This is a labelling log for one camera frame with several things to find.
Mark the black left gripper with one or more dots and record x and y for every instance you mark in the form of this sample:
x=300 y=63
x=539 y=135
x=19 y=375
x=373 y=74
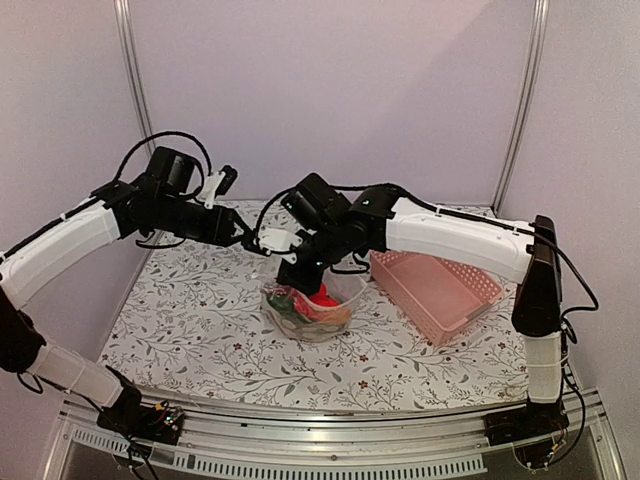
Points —
x=222 y=229

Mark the aluminium frame post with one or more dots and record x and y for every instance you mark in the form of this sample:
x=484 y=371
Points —
x=531 y=70
x=129 y=52

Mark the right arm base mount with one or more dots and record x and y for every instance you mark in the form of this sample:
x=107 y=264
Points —
x=541 y=429

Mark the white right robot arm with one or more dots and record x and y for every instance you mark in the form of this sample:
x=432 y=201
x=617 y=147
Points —
x=523 y=253

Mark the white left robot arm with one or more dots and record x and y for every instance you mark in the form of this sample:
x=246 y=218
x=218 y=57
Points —
x=29 y=266

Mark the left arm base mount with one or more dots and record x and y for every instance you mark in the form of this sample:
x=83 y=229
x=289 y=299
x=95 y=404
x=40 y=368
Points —
x=161 y=423

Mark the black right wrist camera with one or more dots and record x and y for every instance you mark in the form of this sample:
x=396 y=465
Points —
x=279 y=242

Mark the clear zip top bag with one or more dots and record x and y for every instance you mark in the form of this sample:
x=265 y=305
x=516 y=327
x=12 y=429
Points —
x=347 y=290

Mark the red wrinkled apple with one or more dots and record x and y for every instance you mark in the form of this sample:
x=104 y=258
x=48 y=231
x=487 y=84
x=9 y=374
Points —
x=323 y=299

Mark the pink plastic basket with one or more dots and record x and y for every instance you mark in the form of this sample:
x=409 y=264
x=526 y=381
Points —
x=438 y=296

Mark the right aluminium frame post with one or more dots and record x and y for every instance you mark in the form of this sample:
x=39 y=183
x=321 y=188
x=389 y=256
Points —
x=531 y=70

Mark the floral table cloth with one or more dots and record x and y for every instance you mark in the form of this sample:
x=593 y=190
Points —
x=192 y=323

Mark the red chili pepper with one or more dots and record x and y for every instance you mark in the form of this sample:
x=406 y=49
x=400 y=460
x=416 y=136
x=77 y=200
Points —
x=312 y=313

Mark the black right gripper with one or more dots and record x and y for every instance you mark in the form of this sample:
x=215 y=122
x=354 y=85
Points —
x=310 y=281

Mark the aluminium front rail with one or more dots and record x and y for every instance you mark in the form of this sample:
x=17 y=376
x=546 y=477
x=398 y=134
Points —
x=229 y=440

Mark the left aluminium frame post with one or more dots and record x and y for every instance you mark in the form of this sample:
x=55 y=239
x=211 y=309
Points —
x=129 y=52

